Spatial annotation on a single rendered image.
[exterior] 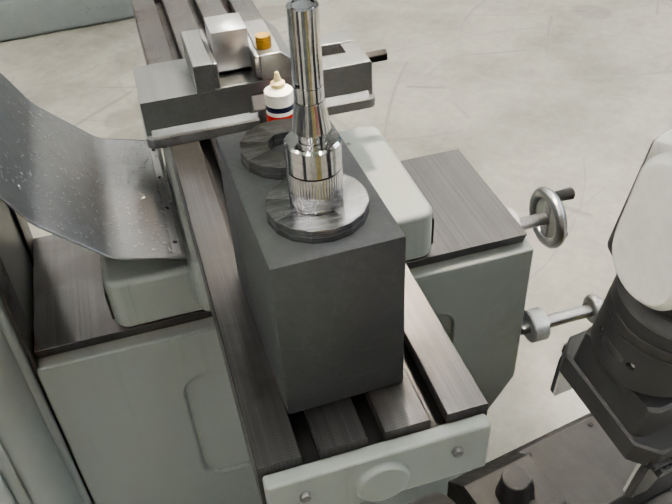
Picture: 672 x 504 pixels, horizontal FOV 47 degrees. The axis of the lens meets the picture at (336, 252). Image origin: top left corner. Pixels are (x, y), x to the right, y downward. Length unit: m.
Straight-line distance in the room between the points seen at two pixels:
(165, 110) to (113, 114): 2.11
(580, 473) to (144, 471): 0.71
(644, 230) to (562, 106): 2.65
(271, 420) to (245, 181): 0.23
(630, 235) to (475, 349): 0.91
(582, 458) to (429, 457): 0.44
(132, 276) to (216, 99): 0.28
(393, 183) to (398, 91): 1.98
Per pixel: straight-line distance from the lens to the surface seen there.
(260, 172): 0.72
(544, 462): 1.15
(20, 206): 1.02
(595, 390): 0.67
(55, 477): 1.31
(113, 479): 1.40
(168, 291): 1.12
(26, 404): 1.19
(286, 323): 0.67
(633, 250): 0.52
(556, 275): 2.33
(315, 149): 0.62
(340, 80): 1.18
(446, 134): 2.91
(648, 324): 0.56
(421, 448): 0.75
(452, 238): 1.26
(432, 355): 0.80
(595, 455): 1.17
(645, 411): 0.63
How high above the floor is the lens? 1.52
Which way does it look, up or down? 40 degrees down
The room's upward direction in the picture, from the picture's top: 3 degrees counter-clockwise
